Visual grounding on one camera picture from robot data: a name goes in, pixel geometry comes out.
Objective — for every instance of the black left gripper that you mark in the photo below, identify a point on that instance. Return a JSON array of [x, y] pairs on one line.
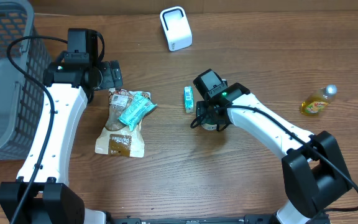
[[109, 78]]

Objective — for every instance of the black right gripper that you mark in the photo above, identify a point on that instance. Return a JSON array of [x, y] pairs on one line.
[[207, 116]]

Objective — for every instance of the green lid jar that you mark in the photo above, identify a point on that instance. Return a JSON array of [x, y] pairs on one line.
[[209, 127]]

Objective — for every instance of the small teal white box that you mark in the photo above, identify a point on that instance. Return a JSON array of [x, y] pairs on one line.
[[188, 99]]

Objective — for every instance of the teal snack packet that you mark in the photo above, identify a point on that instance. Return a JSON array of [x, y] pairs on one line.
[[140, 107]]

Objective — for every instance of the beige brown snack bag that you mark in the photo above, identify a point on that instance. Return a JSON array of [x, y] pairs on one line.
[[116, 139]]

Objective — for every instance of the yellow liquid bottle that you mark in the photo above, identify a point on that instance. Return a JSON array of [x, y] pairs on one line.
[[318, 100]]

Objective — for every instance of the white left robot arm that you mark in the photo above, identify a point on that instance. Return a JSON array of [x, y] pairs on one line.
[[40, 193]]

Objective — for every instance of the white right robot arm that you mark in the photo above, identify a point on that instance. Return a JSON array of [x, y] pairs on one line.
[[314, 171]]

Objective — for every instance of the white barcode scanner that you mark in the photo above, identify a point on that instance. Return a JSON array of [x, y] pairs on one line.
[[176, 28]]

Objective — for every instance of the grey plastic mesh basket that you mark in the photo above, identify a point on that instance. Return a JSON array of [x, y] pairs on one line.
[[21, 101]]

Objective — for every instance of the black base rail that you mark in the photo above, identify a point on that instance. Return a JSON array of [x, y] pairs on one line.
[[247, 219]]

